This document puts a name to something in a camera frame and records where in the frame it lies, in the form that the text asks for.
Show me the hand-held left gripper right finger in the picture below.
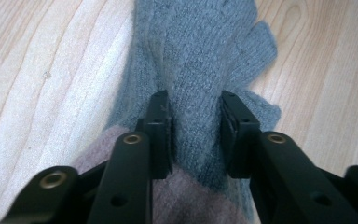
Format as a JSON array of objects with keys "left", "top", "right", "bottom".
[{"left": 219, "top": 90, "right": 262, "bottom": 180}]

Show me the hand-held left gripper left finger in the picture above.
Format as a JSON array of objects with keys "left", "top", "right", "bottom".
[{"left": 135, "top": 89, "right": 174, "bottom": 181}]

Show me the grey pink fingerless knit glove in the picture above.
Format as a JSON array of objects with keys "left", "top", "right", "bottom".
[
  {"left": 130, "top": 0, "right": 280, "bottom": 196},
  {"left": 71, "top": 55, "right": 283, "bottom": 224}
]

